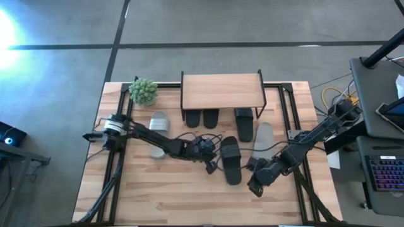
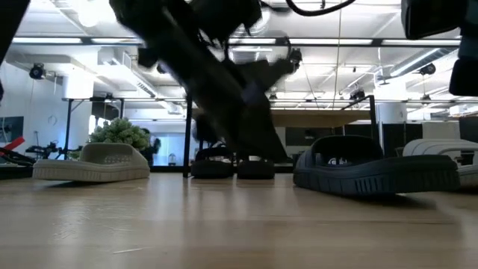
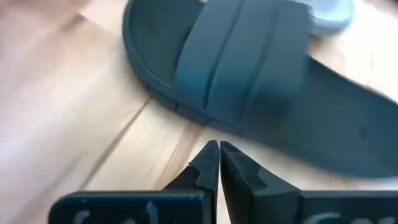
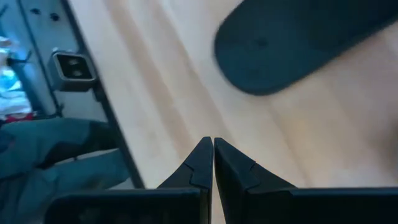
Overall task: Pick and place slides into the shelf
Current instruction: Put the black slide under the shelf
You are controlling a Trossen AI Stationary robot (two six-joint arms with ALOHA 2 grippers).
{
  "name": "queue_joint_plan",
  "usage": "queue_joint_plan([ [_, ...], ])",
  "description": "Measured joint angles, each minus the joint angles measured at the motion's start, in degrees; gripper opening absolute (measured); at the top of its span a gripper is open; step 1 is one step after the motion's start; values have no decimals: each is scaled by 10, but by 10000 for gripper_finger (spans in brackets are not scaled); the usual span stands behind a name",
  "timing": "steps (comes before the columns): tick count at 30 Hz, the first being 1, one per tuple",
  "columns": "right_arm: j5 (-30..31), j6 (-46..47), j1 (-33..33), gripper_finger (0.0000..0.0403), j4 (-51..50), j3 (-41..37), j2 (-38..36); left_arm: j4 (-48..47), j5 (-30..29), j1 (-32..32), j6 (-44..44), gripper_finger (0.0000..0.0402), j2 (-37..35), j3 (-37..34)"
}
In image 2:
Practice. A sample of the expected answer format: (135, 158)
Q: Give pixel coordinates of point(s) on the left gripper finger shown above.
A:
(263, 138)

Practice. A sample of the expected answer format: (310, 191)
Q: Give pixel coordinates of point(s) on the black slide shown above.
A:
(212, 168)
(255, 170)

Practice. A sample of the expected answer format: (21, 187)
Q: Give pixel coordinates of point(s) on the beige grey slide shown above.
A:
(97, 164)

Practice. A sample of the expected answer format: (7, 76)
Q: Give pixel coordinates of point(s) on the background black robot arm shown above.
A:
(48, 150)

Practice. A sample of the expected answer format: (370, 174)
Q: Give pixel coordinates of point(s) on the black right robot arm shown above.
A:
(433, 18)

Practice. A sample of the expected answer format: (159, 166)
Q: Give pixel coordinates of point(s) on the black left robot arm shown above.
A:
(179, 18)

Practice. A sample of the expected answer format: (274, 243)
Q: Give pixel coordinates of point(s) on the person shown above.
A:
(152, 149)

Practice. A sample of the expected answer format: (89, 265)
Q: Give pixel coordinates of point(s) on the green potted plant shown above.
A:
(119, 132)

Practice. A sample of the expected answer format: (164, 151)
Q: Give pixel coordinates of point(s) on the dark monitor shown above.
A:
(470, 129)

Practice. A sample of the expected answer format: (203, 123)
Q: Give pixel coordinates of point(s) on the red and black tool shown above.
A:
(11, 149)

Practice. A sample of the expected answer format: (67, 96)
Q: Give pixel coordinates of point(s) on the black-frame wooden-top shelf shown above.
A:
(317, 117)

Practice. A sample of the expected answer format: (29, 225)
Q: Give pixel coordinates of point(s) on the black ceiling camera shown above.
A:
(427, 69)
(357, 94)
(37, 71)

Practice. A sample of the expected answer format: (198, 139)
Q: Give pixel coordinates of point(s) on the black background frame stand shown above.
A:
(68, 127)

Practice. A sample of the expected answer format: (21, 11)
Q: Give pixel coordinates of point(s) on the dark wall screen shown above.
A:
(11, 129)

